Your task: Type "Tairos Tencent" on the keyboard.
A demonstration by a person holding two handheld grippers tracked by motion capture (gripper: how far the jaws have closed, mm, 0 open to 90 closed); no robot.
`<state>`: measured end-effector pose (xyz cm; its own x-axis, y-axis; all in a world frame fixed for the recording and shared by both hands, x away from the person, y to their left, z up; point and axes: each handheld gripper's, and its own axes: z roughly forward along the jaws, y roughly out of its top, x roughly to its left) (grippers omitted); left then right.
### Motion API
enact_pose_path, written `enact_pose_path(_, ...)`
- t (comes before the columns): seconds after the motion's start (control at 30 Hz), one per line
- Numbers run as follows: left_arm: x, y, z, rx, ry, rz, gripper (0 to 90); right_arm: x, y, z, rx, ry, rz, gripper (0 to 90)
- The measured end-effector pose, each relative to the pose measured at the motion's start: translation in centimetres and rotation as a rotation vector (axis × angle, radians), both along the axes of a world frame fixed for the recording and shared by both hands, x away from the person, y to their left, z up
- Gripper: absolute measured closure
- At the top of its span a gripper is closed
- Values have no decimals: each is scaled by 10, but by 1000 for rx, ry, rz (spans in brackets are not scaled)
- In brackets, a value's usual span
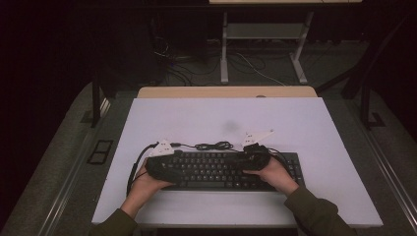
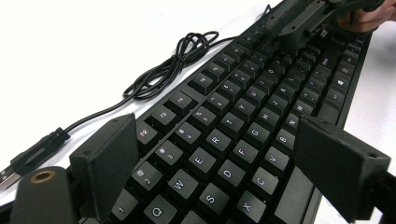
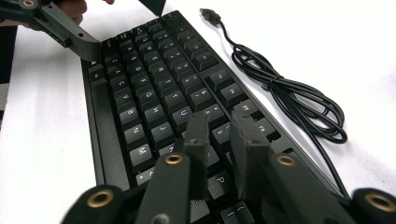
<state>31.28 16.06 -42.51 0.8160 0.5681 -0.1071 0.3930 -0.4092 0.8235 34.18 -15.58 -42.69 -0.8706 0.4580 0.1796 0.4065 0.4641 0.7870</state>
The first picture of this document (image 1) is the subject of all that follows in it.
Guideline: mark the person's left hand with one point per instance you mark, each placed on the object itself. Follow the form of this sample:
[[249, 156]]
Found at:
[[144, 187]]

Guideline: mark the person's right hand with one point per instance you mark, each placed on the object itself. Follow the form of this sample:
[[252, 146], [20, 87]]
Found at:
[[277, 177]]

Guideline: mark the black metal stand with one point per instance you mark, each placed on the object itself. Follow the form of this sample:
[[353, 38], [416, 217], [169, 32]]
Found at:
[[365, 108], [95, 101]]

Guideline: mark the black computer keyboard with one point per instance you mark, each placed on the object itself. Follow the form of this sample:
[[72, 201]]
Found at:
[[209, 170]]

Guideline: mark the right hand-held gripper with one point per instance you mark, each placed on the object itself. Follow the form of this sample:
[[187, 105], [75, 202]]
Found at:
[[257, 157]]

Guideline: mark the black floor socket frame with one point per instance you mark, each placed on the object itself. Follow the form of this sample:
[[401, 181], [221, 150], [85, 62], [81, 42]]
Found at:
[[100, 151]]

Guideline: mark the light wooden table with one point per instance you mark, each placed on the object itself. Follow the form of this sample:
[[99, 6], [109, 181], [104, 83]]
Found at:
[[196, 92]]

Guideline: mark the white metal table frame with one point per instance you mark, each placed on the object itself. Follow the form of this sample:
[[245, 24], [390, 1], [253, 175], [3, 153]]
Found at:
[[262, 31]]

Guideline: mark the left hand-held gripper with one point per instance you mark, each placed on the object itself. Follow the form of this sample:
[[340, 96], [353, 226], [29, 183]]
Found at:
[[164, 167]]

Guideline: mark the white board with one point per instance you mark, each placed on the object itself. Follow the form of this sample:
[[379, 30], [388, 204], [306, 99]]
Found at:
[[311, 131]]

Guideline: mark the dark computer case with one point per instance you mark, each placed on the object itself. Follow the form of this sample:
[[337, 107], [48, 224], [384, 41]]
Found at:
[[131, 55]]

